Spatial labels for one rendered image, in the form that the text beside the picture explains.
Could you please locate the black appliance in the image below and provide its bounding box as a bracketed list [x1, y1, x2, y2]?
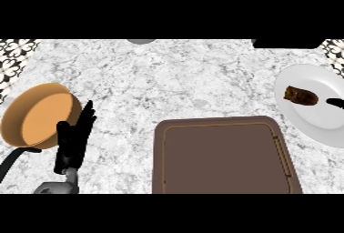
[251, 38, 325, 49]

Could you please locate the brown tray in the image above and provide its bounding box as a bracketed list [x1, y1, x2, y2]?
[150, 115, 305, 195]

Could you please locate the white plate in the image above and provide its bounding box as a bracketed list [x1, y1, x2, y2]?
[273, 63, 344, 149]

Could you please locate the brown sweet potato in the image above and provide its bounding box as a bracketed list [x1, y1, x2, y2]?
[282, 86, 320, 106]

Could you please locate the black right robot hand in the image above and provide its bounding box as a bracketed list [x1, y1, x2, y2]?
[325, 97, 344, 110]

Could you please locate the grey round object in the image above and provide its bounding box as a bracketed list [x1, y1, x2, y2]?
[127, 38, 156, 46]

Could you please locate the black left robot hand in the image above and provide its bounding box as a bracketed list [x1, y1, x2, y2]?
[52, 99, 97, 176]

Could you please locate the orange pan with black handle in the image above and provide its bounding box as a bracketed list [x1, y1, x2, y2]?
[0, 82, 83, 184]

